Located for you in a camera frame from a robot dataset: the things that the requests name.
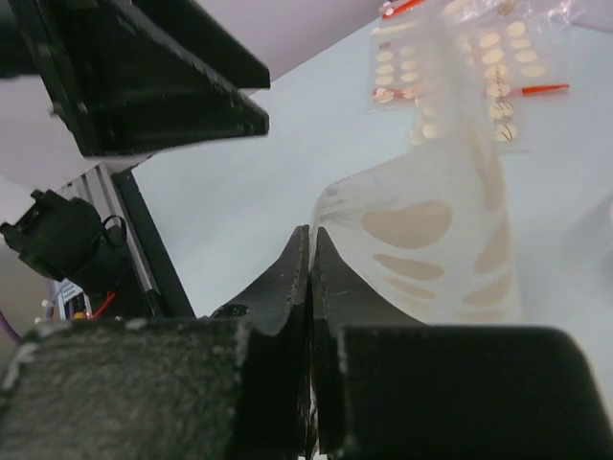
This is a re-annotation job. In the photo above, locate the clear dotted zip bag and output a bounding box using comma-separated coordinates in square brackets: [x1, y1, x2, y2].
[312, 12, 522, 324]

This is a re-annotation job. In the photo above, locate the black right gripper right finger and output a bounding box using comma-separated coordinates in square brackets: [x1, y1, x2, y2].
[310, 228, 612, 459]

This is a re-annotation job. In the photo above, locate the dotted zip bag red slider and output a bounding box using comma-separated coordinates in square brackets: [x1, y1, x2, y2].
[368, 1, 581, 151]

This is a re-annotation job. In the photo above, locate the aluminium frame rail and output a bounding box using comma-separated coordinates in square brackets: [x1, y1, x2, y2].
[71, 160, 197, 320]

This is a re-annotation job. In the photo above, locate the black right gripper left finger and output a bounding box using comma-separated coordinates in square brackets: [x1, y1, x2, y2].
[1, 226, 309, 459]

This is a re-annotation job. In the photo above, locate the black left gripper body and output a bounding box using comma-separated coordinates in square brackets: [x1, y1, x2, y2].
[1, 0, 271, 158]

